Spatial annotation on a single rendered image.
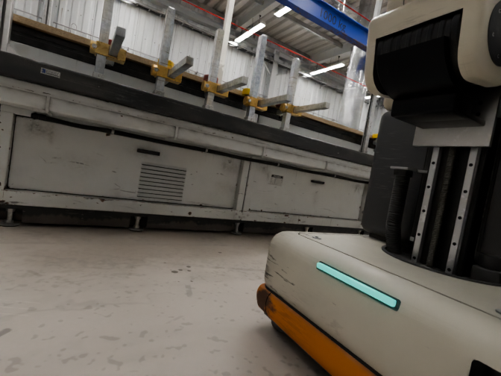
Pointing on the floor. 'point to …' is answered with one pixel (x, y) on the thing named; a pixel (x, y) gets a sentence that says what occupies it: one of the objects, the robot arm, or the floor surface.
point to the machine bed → (159, 165)
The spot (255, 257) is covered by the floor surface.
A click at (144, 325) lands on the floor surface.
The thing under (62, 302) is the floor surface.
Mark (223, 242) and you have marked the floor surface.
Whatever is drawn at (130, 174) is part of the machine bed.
